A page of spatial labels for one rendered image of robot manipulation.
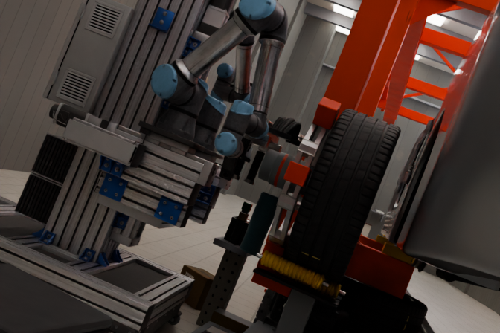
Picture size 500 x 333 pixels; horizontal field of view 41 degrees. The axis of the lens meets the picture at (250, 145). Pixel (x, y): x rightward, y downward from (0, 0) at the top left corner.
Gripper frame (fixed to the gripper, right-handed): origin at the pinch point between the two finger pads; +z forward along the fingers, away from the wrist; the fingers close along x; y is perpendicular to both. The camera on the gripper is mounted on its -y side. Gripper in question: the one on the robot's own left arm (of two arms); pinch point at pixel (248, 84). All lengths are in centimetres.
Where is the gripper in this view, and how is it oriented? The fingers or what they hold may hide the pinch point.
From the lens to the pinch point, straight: 363.2
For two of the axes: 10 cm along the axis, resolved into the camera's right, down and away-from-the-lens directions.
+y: -4.9, 8.7, 0.1
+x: 8.1, 4.6, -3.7
